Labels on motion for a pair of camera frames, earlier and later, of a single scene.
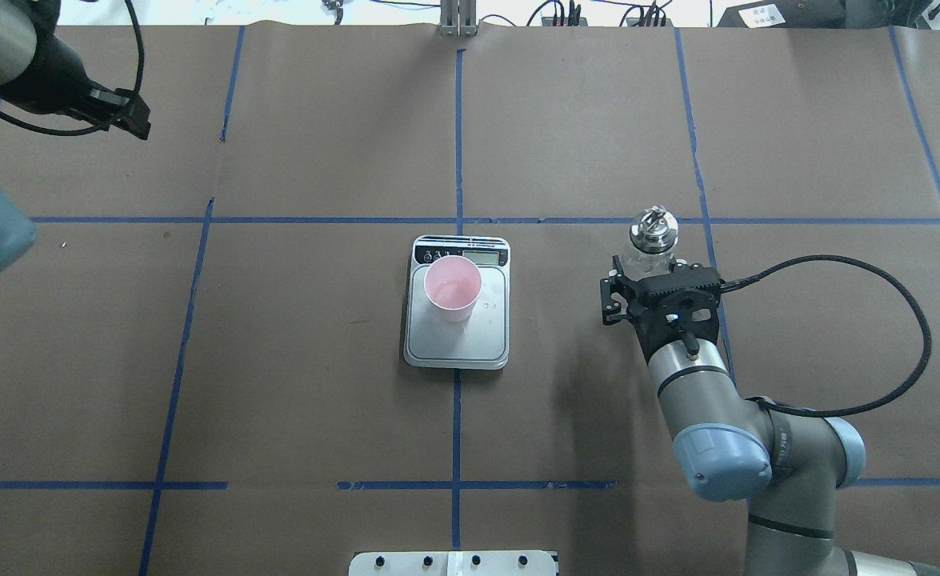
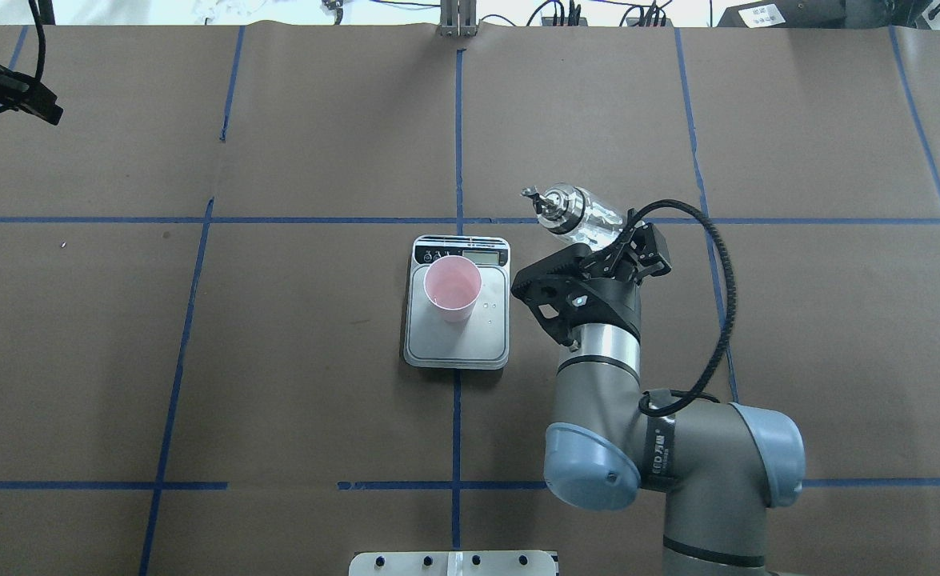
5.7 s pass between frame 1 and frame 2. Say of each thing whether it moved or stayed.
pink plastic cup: stayed
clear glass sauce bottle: moved
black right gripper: moved
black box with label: stayed
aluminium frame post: stayed
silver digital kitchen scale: stayed
